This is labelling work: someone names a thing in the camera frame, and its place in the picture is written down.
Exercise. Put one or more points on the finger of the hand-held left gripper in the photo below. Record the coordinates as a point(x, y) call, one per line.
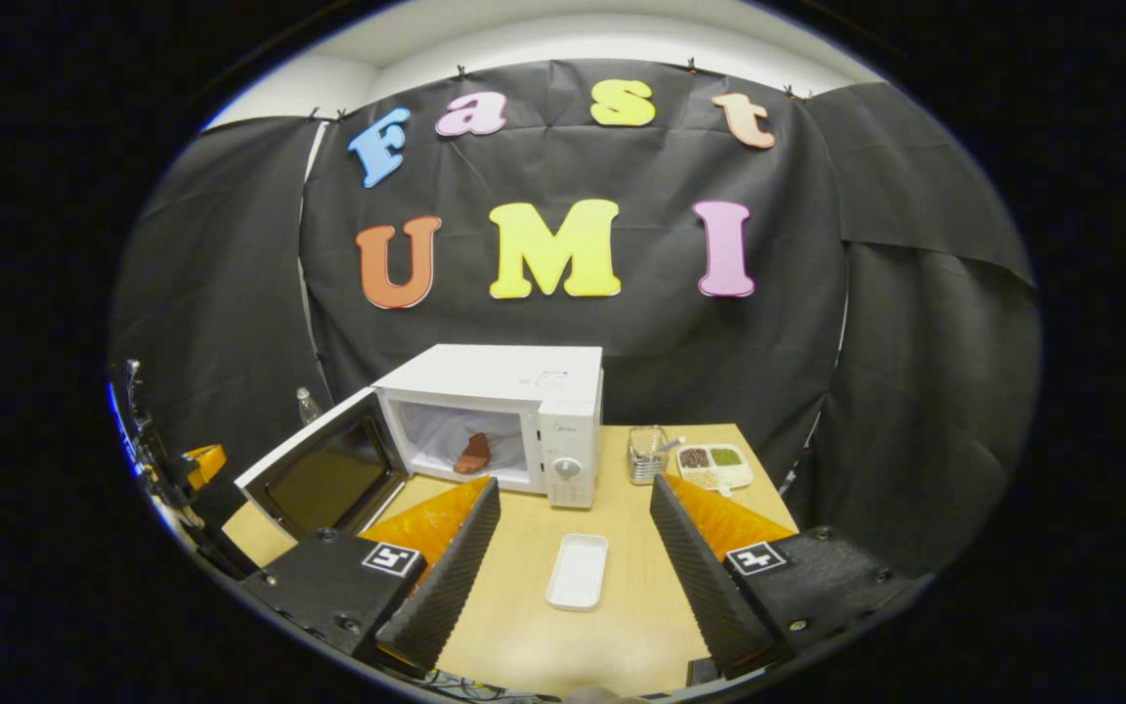
point(206, 464)

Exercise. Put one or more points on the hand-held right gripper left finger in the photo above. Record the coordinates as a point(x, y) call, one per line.
point(446, 587)

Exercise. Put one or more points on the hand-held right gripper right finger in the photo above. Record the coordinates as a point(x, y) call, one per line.
point(710, 596)

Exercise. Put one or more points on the brown meat piece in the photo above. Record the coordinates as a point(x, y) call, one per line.
point(473, 456)

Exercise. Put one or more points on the white microwave oven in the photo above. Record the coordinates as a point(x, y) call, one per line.
point(504, 372)

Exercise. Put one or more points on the small black box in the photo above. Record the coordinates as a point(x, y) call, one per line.
point(702, 673)

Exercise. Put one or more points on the clear plastic bottle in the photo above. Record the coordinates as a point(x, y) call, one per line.
point(307, 406)

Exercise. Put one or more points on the white divided spice dish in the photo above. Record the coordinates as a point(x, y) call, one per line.
point(714, 467)

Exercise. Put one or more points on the white plastic tray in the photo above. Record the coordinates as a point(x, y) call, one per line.
point(578, 572)

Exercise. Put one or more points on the blue white patterned utensil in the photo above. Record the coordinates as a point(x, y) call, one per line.
point(672, 445)

